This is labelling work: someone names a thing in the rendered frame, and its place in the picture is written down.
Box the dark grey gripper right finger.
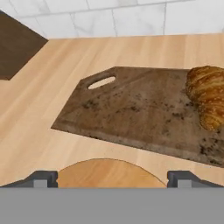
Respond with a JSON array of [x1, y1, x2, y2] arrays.
[[166, 170, 224, 189]]

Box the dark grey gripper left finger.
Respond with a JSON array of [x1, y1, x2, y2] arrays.
[[0, 170, 59, 189]]

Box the brown wooden cutting board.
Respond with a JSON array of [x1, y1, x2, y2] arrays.
[[51, 66, 224, 169]]

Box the golden brown croissant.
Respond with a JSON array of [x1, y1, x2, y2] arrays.
[[185, 65, 224, 131]]

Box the dark brown wooden cabinet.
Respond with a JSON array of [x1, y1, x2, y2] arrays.
[[0, 10, 49, 81]]

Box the round light wooden lid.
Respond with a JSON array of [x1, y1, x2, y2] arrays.
[[57, 157, 168, 189]]

